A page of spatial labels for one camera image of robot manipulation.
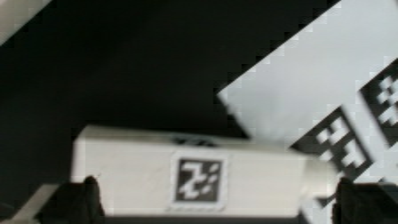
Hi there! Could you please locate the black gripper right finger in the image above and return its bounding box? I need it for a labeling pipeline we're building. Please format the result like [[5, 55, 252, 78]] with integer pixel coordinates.
[[330, 178, 398, 224]]

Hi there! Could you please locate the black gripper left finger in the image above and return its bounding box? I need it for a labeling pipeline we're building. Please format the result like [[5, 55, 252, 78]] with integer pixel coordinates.
[[11, 175, 107, 224]]

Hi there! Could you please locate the white desk leg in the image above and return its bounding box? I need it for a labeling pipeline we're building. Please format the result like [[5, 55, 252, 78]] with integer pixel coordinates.
[[71, 126, 339, 218], [0, 0, 51, 45]]

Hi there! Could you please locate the white fiducial marker sheet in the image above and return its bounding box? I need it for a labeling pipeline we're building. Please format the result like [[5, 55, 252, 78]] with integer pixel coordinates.
[[220, 0, 398, 224]]

